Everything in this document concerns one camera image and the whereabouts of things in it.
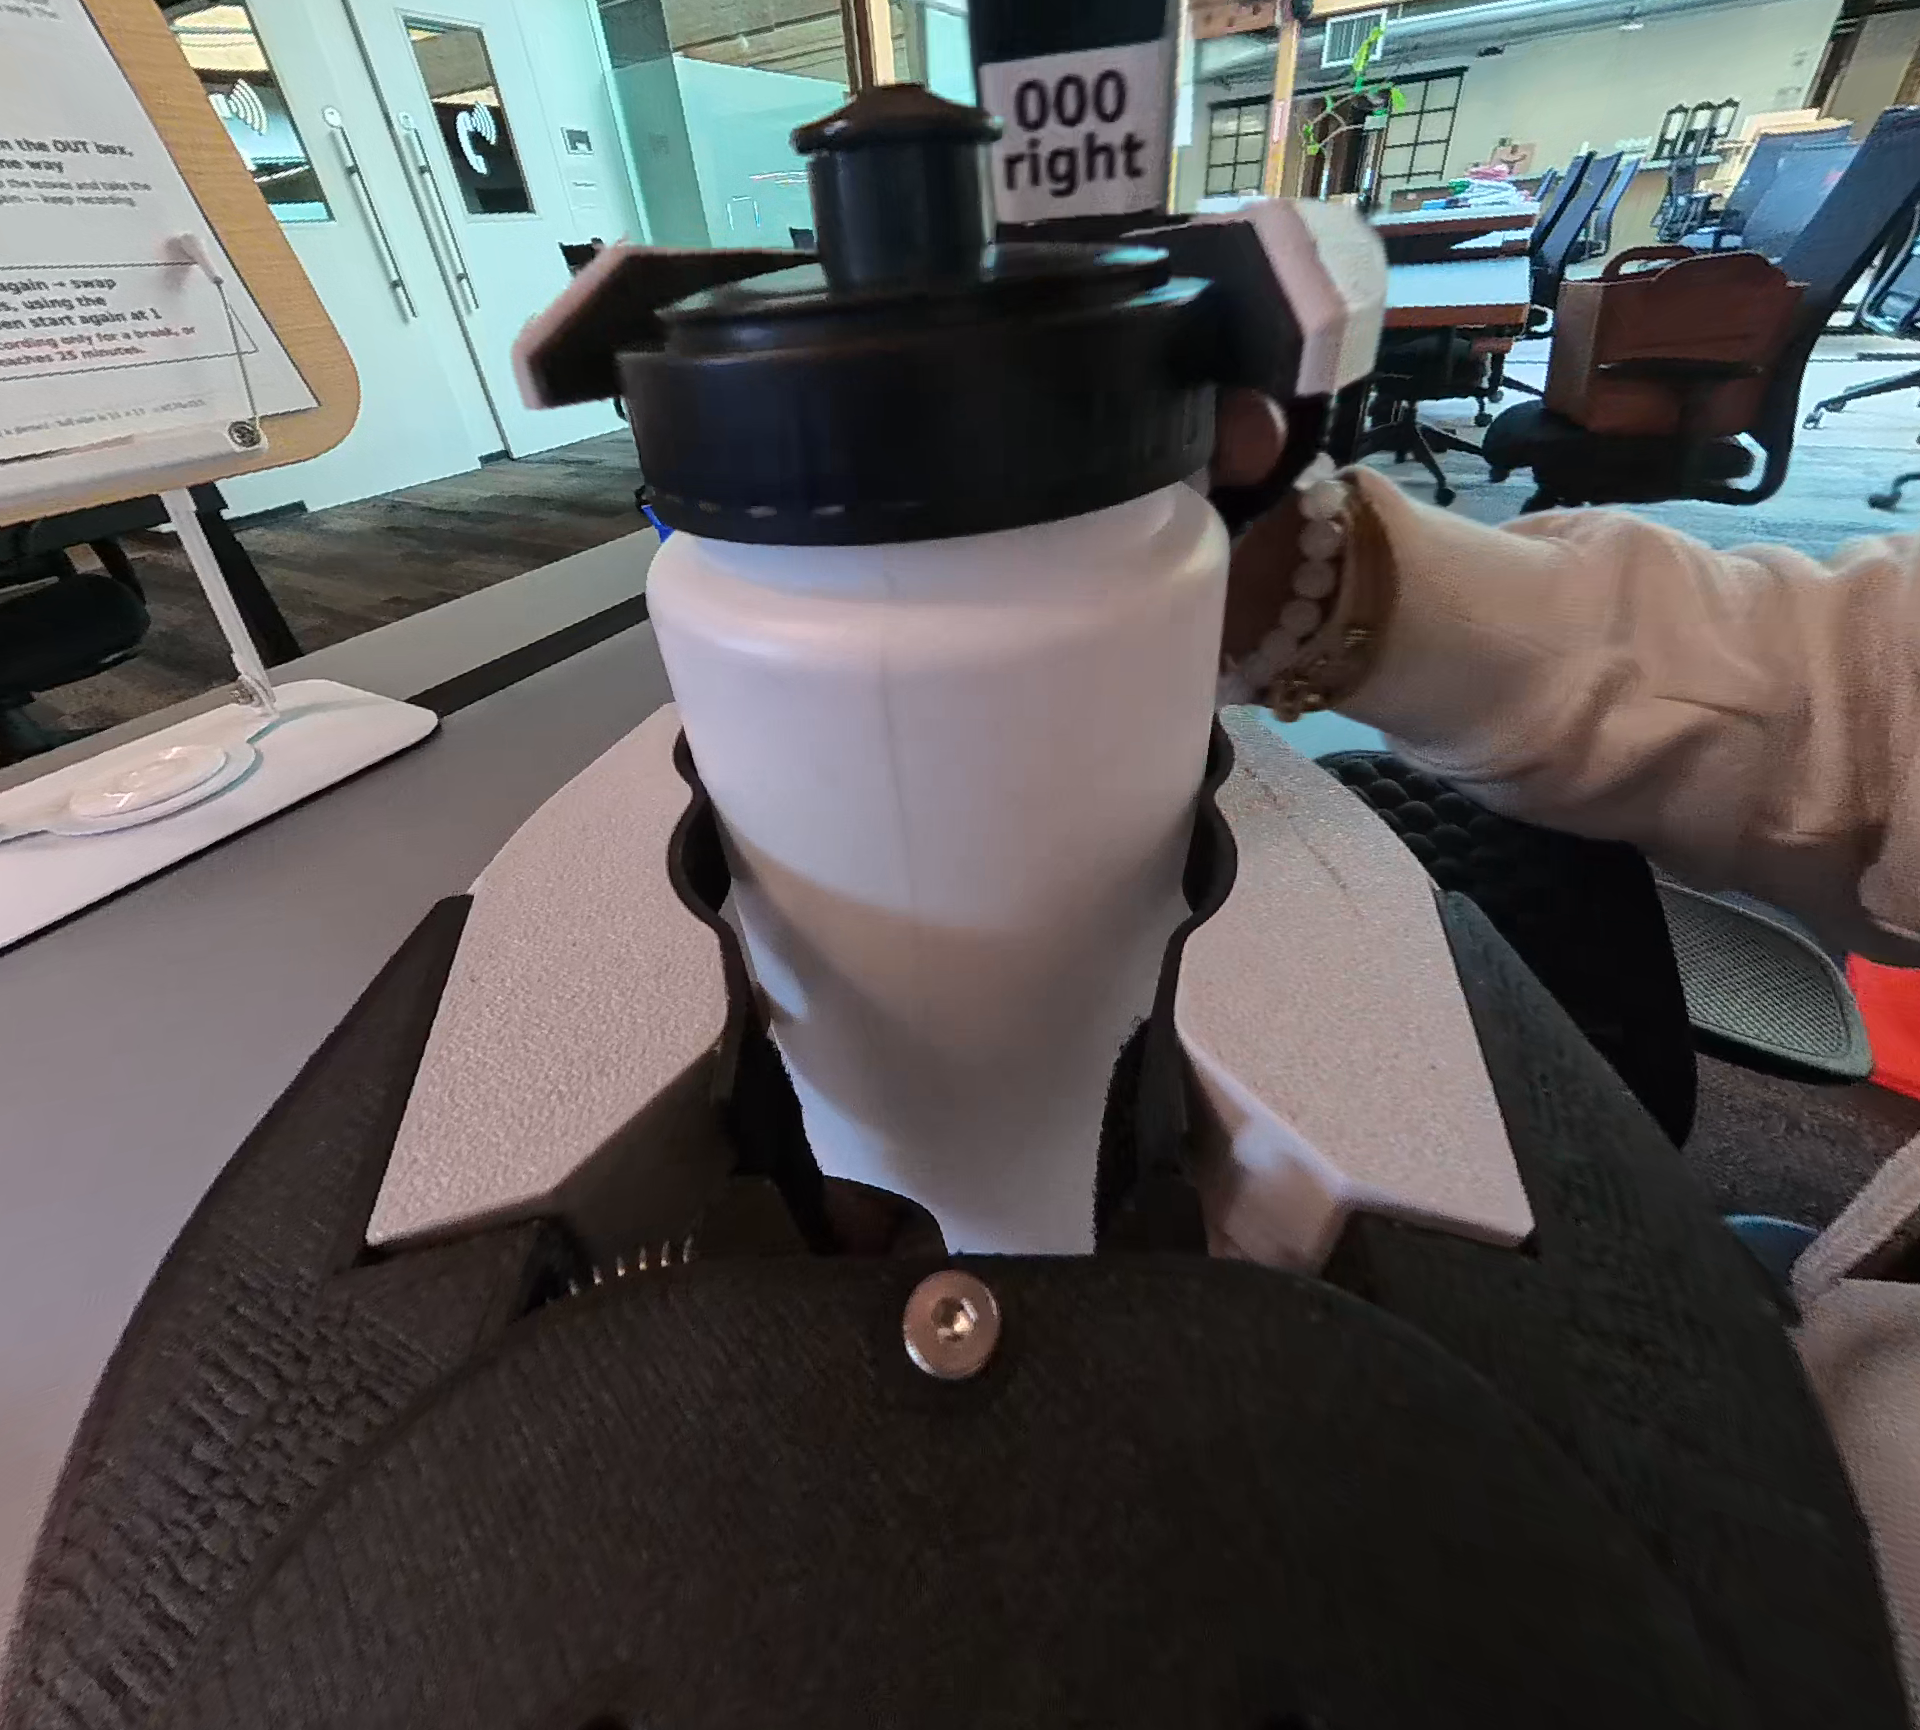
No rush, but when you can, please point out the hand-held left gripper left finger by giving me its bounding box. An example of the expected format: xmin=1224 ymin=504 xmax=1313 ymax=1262
xmin=363 ymin=702 xmax=747 ymax=1265

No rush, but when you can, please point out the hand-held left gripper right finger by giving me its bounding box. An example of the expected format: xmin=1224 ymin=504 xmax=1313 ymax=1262
xmin=1165 ymin=706 xmax=1539 ymax=1279

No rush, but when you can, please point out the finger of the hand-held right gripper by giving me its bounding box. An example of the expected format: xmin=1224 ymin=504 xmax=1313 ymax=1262
xmin=1116 ymin=195 xmax=1392 ymax=400
xmin=511 ymin=236 xmax=820 ymax=416

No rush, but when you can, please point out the black bottle lid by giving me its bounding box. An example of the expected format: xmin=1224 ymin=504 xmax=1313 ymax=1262
xmin=618 ymin=85 xmax=1228 ymax=548

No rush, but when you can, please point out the white plastic bottle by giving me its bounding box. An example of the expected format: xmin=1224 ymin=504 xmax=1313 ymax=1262
xmin=643 ymin=477 xmax=1235 ymax=1262

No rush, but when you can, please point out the person's right forearm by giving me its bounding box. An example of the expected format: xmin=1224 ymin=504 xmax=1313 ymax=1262
xmin=1334 ymin=471 xmax=1920 ymax=971

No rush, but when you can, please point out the person's left hand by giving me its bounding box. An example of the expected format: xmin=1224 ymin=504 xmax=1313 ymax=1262
xmin=822 ymin=1174 xmax=943 ymax=1262

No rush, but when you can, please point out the wooden office table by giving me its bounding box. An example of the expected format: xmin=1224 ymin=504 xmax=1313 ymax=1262
xmin=1353 ymin=202 xmax=1542 ymax=340

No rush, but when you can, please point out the green potted plant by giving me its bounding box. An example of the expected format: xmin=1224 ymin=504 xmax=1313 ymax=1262
xmin=1299 ymin=27 xmax=1414 ymax=207

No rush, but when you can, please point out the wooden support column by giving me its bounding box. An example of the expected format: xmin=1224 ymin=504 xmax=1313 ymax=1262
xmin=1264 ymin=0 xmax=1310 ymax=207

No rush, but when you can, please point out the brown leather bag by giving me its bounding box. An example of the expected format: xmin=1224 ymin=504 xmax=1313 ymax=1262
xmin=1543 ymin=245 xmax=1813 ymax=438

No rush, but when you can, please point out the instruction sheet on stand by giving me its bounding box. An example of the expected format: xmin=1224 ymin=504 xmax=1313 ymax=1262
xmin=0 ymin=0 xmax=363 ymax=528

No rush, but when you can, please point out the white board stand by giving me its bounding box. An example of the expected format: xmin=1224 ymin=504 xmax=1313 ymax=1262
xmin=155 ymin=485 xmax=281 ymax=716

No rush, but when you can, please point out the orange traffic cone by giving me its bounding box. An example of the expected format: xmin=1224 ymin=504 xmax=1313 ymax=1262
xmin=1843 ymin=952 xmax=1920 ymax=1103

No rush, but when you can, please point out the black wall sign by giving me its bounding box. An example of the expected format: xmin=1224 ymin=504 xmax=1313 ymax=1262
xmin=402 ymin=14 xmax=539 ymax=222

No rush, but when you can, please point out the white bead bracelet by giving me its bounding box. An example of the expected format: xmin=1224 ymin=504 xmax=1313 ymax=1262
xmin=1221 ymin=455 xmax=1355 ymax=716

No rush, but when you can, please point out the gold bracelet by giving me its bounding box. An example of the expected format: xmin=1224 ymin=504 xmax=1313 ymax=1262
xmin=1274 ymin=485 xmax=1392 ymax=726

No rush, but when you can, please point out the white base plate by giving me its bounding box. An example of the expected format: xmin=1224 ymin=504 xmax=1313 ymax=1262
xmin=0 ymin=676 xmax=444 ymax=956

